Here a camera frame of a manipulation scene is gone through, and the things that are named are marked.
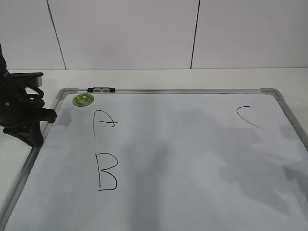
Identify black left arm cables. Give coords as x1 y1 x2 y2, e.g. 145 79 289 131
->
23 85 46 109

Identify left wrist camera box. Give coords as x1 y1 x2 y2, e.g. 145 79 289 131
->
11 72 44 87

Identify aluminium framed whiteboard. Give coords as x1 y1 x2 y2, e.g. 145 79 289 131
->
0 88 308 231

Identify black silver board hanger clip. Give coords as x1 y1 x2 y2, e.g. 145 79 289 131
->
87 88 116 93

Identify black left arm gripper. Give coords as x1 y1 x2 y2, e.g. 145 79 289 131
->
0 72 57 147

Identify green round magnet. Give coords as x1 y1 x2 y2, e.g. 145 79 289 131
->
72 93 94 107

